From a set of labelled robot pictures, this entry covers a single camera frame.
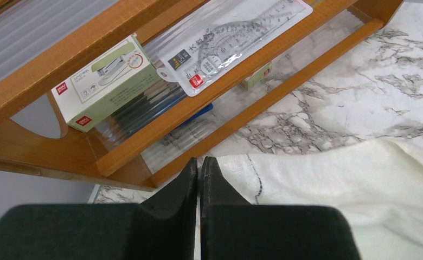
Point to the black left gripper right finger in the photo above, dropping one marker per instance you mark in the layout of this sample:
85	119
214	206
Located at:
233	228

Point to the ruler set clear package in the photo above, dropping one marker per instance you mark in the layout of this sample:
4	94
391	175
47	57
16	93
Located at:
221	34

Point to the green stapler box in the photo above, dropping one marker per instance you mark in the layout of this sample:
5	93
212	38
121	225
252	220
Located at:
97	90

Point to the wooden shelf rack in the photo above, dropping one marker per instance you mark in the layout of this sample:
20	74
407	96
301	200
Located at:
42	43

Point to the white terry towel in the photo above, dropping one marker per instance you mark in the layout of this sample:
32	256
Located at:
377	185

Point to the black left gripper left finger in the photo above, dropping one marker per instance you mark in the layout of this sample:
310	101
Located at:
161	227

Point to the blue pen pack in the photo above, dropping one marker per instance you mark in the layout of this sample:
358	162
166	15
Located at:
139	112

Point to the small green staples box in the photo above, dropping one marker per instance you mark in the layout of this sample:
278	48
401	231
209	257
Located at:
254	79

